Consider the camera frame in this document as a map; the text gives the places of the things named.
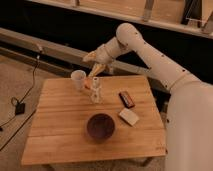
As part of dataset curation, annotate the white sponge block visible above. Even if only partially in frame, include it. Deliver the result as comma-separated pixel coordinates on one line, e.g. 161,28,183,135
119,108,139,126

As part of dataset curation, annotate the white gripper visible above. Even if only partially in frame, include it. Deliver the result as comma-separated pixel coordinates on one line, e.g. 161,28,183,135
83,44,119,77

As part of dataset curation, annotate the black power adapter box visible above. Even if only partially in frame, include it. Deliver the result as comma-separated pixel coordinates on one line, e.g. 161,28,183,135
15,103,25,115

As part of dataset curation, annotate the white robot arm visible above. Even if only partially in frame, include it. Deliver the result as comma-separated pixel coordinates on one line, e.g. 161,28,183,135
83,23,213,171

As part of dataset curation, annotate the wooden table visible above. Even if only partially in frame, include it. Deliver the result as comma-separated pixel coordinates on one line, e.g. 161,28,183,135
21,75,166,165

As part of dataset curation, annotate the black floor cable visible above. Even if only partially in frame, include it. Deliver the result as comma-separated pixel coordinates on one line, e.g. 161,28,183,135
0,53,42,152

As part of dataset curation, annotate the dark purple bowl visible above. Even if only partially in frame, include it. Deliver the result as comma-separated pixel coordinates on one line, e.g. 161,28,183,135
87,113,115,141

